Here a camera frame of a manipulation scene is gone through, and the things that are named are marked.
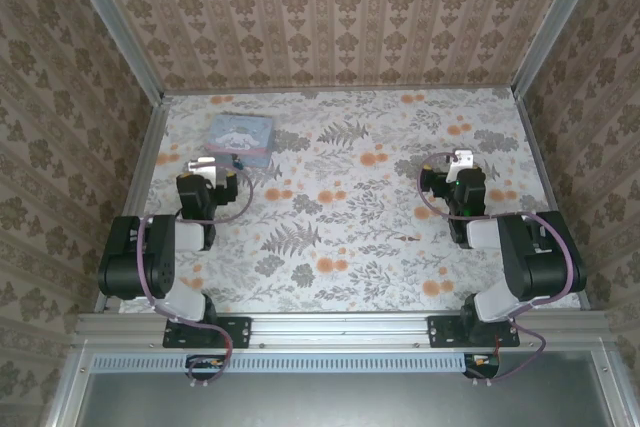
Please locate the aluminium corner post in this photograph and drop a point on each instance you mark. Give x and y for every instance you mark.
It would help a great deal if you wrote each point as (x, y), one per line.
(555, 22)
(115, 27)

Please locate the floral patterned table covering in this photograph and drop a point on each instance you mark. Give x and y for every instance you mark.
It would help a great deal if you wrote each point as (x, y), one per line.
(350, 207)

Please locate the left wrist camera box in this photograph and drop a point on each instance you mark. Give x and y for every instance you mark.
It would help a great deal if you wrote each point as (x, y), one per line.
(202, 168)

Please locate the aluminium side rail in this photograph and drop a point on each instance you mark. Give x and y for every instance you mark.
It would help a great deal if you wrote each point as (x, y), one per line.
(542, 162)
(145, 167)

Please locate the horizontal aluminium base rail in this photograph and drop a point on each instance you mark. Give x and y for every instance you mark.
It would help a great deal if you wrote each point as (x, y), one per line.
(340, 329)

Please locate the pastel cartoon printed box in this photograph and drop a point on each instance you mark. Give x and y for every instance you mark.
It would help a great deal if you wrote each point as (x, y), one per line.
(240, 137)

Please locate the grey metal panel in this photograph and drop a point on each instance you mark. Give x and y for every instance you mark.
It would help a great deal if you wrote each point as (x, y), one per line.
(340, 399)

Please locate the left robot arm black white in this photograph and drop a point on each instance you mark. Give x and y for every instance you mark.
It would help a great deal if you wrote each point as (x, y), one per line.
(135, 262)

